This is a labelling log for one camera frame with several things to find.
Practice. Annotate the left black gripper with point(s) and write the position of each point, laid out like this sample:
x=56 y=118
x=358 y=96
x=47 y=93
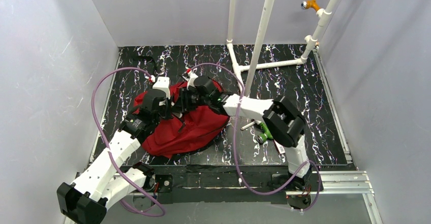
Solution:
x=166 y=108

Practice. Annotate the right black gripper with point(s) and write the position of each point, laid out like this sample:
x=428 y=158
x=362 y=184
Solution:
x=183 y=101

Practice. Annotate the red student backpack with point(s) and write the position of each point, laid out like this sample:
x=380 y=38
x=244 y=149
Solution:
x=185 y=132

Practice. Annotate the white pen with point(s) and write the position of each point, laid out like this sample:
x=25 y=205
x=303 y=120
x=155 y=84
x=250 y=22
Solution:
x=247 y=125

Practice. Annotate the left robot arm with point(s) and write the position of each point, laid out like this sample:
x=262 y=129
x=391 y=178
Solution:
x=90 y=195

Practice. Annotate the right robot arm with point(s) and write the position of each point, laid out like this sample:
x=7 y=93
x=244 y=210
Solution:
x=283 y=120

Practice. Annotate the small red white card box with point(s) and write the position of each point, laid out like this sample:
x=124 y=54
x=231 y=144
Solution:
x=280 y=148

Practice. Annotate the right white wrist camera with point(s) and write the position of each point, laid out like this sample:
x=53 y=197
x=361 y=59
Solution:
x=190 y=78

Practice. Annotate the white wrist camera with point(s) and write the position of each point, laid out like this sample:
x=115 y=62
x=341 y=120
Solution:
x=163 y=84
x=190 y=78

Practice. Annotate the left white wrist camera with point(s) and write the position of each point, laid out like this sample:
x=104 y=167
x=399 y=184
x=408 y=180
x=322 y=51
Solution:
x=163 y=84

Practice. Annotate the white PVC pipe frame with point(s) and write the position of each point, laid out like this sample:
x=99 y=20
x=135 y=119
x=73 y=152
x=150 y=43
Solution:
x=280 y=22

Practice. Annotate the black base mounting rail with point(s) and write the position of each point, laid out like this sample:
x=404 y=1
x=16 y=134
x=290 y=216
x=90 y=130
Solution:
x=215 y=184

